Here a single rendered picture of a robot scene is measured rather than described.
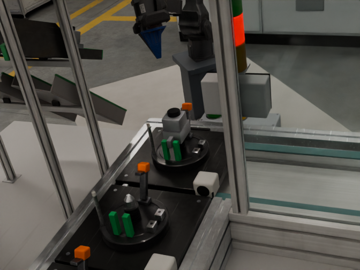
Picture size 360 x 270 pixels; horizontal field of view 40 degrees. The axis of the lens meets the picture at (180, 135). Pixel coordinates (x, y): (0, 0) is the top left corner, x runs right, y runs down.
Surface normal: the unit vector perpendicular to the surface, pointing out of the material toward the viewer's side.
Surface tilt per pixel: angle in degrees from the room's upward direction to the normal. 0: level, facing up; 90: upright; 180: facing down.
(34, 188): 0
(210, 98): 90
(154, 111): 0
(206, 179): 0
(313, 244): 90
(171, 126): 90
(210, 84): 90
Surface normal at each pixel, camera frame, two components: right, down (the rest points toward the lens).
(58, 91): 0.85, 0.17
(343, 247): -0.36, 0.53
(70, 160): -0.15, -0.84
